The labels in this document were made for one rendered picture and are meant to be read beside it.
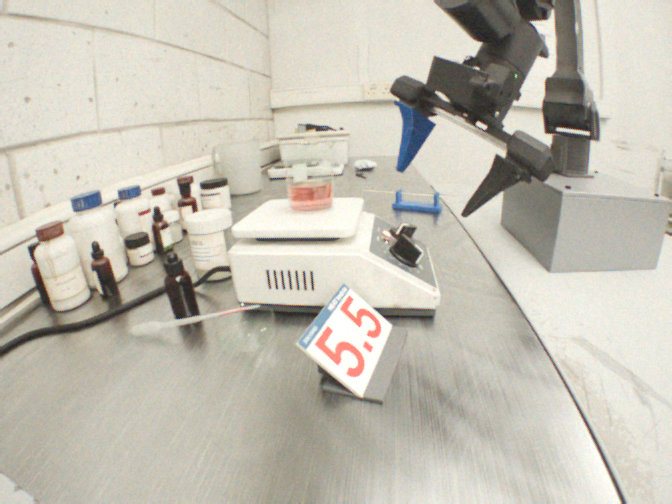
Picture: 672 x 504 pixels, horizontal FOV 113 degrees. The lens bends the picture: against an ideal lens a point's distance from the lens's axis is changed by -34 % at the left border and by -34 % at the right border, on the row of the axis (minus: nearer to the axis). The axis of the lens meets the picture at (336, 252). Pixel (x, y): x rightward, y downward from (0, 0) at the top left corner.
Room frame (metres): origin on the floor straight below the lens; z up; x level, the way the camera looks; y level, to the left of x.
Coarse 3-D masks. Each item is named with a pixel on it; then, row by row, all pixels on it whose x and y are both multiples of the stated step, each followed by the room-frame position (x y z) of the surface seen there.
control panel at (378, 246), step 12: (372, 228) 0.34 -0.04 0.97; (384, 228) 0.36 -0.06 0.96; (372, 240) 0.30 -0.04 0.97; (384, 240) 0.31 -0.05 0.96; (396, 240) 0.34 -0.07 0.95; (372, 252) 0.27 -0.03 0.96; (384, 252) 0.29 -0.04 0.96; (396, 264) 0.27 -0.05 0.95; (420, 264) 0.30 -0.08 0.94; (420, 276) 0.27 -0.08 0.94; (432, 276) 0.28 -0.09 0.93
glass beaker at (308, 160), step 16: (288, 144) 0.36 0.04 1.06; (304, 144) 0.37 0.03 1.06; (320, 144) 0.32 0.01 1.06; (288, 160) 0.33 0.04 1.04; (304, 160) 0.32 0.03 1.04; (320, 160) 0.33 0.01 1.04; (288, 176) 0.33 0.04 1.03; (304, 176) 0.32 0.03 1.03; (320, 176) 0.33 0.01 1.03; (288, 192) 0.34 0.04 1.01; (304, 192) 0.32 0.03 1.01; (320, 192) 0.33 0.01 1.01; (288, 208) 0.34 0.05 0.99; (304, 208) 0.32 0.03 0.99; (320, 208) 0.33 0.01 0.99
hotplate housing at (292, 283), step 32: (256, 256) 0.28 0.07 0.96; (288, 256) 0.28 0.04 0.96; (320, 256) 0.27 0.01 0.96; (352, 256) 0.27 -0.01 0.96; (256, 288) 0.28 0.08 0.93; (288, 288) 0.28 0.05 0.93; (320, 288) 0.27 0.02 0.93; (352, 288) 0.27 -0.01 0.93; (384, 288) 0.26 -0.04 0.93; (416, 288) 0.26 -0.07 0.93
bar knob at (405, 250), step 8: (400, 240) 0.30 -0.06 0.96; (408, 240) 0.30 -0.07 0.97; (392, 248) 0.30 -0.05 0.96; (400, 248) 0.30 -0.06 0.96; (408, 248) 0.29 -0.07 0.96; (416, 248) 0.28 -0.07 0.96; (400, 256) 0.28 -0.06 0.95; (408, 256) 0.29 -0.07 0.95; (416, 256) 0.28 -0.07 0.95; (408, 264) 0.28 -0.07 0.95; (416, 264) 0.29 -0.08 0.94
